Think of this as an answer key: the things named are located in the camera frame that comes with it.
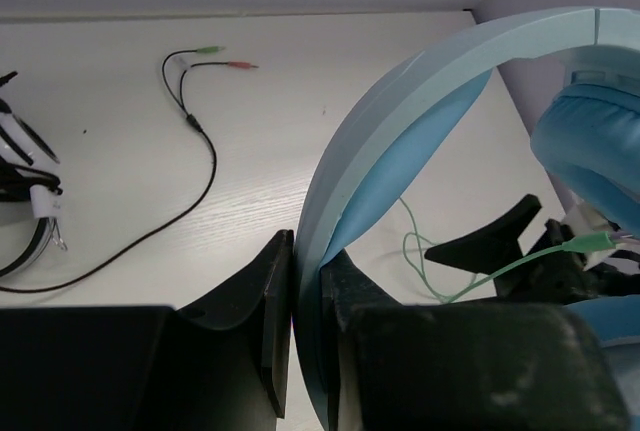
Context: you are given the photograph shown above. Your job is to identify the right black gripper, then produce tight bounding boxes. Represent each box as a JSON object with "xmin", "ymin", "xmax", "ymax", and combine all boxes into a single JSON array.
[{"xmin": 424, "ymin": 194, "xmax": 639, "ymax": 304}]

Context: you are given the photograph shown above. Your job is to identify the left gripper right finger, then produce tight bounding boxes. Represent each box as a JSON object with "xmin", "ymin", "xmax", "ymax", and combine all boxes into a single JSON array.
[{"xmin": 319, "ymin": 251, "xmax": 401, "ymax": 430}]

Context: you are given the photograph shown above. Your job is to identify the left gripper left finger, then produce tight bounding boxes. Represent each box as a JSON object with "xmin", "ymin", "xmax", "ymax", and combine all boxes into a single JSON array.
[{"xmin": 179, "ymin": 230, "xmax": 294, "ymax": 419}]

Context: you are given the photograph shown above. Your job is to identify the green headphone cable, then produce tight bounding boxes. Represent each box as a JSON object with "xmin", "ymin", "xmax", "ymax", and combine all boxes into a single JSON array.
[{"xmin": 398, "ymin": 195, "xmax": 639, "ymax": 305}]

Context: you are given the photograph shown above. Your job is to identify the light blue headphones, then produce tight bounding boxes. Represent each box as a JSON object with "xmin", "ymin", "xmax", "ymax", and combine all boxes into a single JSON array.
[{"xmin": 294, "ymin": 7, "xmax": 639, "ymax": 424}]

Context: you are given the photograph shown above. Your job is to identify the black and white headphones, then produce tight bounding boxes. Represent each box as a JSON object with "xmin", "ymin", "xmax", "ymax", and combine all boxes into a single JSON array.
[{"xmin": 1, "ymin": 101, "xmax": 68, "ymax": 277}]

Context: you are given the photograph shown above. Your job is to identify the black audio splitter cable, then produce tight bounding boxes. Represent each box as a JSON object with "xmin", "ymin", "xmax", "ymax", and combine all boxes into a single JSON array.
[{"xmin": 0, "ymin": 45, "xmax": 260, "ymax": 295}]

